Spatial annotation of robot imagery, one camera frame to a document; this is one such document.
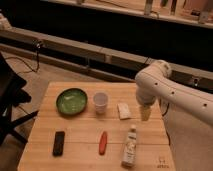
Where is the black cable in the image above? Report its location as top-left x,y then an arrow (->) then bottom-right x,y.
4,39 -> 45,75

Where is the translucent plastic cup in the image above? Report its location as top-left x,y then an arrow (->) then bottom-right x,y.
93,92 -> 108,114

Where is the green bowl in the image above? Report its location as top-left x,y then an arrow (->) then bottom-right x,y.
56,88 -> 88,116

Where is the white squeeze bottle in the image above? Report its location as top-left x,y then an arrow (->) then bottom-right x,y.
121,125 -> 137,167

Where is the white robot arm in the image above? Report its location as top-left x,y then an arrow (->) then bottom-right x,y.
135,60 -> 213,126

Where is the black chair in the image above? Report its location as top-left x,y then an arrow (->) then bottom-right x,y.
0,52 -> 38,146

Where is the white sponge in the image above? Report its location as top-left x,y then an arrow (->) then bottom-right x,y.
117,103 -> 131,120

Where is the wooden table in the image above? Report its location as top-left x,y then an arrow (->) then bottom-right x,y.
18,82 -> 176,171

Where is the black eraser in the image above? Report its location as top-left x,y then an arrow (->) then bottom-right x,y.
52,131 -> 65,156

